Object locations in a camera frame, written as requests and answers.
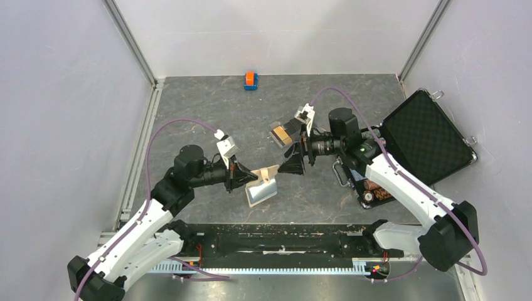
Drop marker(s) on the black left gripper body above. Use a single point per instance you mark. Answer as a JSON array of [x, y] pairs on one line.
[[216, 172]]

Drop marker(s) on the beige leather card holder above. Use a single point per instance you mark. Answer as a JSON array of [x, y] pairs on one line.
[[264, 187]]

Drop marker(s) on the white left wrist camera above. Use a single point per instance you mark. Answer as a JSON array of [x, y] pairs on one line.
[[226, 146]]

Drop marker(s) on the black poker chip case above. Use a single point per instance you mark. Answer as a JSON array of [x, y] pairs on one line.
[[423, 140]]

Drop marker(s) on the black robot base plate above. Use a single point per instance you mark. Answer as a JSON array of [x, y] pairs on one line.
[[279, 245]]

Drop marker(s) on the aluminium frame post left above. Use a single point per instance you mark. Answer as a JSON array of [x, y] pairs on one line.
[[130, 41]]

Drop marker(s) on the clear acrylic card box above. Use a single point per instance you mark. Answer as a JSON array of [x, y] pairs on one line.
[[290, 117]]

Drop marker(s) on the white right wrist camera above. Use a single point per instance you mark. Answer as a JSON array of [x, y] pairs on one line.
[[306, 115]]

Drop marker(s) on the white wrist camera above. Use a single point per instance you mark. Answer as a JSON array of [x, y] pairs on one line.
[[306, 115], [226, 146]]

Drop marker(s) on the white slotted cable duct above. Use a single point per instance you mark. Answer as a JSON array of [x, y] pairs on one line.
[[355, 268]]

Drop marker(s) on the black and yellow credit cards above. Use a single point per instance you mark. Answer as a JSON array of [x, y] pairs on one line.
[[284, 134]]

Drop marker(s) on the aluminium frame post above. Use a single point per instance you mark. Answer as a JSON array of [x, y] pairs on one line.
[[423, 39], [130, 41]]

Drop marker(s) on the aluminium frame post right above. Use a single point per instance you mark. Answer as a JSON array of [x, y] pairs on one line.
[[423, 39]]

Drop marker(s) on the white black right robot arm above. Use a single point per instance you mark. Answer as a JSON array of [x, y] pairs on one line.
[[447, 231]]

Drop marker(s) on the orange and blue toy car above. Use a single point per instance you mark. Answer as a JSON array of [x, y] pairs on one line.
[[250, 81]]

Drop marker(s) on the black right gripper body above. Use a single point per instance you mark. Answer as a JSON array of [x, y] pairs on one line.
[[326, 145]]

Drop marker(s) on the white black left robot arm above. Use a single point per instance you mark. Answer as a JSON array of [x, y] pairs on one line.
[[151, 235]]

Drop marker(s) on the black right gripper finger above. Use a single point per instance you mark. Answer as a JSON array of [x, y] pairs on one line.
[[294, 150], [293, 165]]

